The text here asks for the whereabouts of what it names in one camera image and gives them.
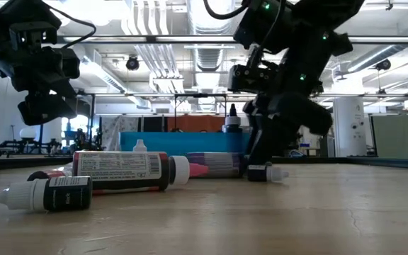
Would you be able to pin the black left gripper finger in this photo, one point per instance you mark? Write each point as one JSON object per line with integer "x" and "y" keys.
{"x": 48, "y": 110}

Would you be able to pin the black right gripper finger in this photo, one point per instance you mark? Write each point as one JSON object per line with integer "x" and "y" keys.
{"x": 253, "y": 134}
{"x": 271, "y": 145}

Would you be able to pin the large blue food coloring bottle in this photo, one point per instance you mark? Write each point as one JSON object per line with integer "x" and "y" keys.
{"x": 232, "y": 122}

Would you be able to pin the small dark food coloring bottle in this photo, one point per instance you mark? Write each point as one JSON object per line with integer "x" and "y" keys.
{"x": 260, "y": 173}

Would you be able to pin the large purple food coloring bottle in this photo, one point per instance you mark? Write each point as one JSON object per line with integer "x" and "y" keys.
{"x": 221, "y": 164}

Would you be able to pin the small red food coloring bottle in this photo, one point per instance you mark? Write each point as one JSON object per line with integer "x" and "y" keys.
{"x": 48, "y": 174}

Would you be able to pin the small black food coloring bottle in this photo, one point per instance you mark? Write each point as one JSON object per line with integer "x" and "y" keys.
{"x": 66, "y": 193}

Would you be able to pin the large red food coloring bottle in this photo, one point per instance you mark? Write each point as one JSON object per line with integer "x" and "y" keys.
{"x": 119, "y": 166}

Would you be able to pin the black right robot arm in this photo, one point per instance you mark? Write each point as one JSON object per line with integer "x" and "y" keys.
{"x": 314, "y": 35}

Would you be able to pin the white globe lamp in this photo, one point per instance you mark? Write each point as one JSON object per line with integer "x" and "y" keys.
{"x": 28, "y": 132}

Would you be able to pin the white round column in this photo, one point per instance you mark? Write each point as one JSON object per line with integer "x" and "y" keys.
{"x": 349, "y": 127}

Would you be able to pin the orange partition panel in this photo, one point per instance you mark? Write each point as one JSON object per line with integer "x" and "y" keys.
{"x": 197, "y": 124}

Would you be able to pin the teal plastic bin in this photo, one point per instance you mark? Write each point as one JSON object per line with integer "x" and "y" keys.
{"x": 182, "y": 143}

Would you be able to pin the patterned fabric screen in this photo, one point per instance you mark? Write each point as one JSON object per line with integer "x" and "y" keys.
{"x": 119, "y": 124}

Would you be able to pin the grey-green partition panel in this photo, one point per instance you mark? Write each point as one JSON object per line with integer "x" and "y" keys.
{"x": 402, "y": 138}

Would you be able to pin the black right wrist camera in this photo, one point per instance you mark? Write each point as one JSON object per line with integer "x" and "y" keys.
{"x": 250, "y": 78}

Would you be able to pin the black hanging ceiling camera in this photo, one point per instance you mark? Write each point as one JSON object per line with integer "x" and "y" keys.
{"x": 383, "y": 64}
{"x": 132, "y": 63}

